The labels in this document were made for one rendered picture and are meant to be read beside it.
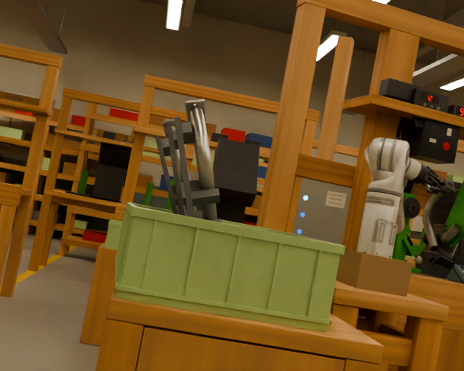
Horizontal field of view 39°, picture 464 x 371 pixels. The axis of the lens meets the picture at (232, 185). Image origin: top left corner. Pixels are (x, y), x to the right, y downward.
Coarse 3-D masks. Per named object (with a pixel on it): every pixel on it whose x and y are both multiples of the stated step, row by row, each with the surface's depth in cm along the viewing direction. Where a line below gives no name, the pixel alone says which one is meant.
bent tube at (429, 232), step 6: (450, 180) 249; (444, 186) 247; (450, 186) 246; (432, 198) 251; (438, 198) 250; (426, 204) 252; (432, 204) 251; (426, 210) 251; (426, 216) 249; (426, 222) 247; (426, 228) 245; (432, 228) 245; (426, 234) 243; (432, 234) 241; (432, 240) 239; (432, 246) 237
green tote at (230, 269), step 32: (128, 224) 124; (160, 224) 121; (192, 224) 122; (224, 224) 123; (128, 256) 120; (160, 256) 121; (192, 256) 122; (224, 256) 123; (256, 256) 124; (288, 256) 125; (320, 256) 126; (128, 288) 119; (160, 288) 121; (192, 288) 122; (224, 288) 123; (256, 288) 124; (288, 288) 125; (320, 288) 126; (256, 320) 124; (288, 320) 125; (320, 320) 126
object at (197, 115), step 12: (192, 108) 138; (204, 108) 139; (192, 120) 136; (204, 120) 136; (192, 132) 134; (204, 132) 133; (204, 144) 131; (204, 156) 131; (204, 168) 131; (204, 180) 132; (204, 216) 142; (216, 216) 142
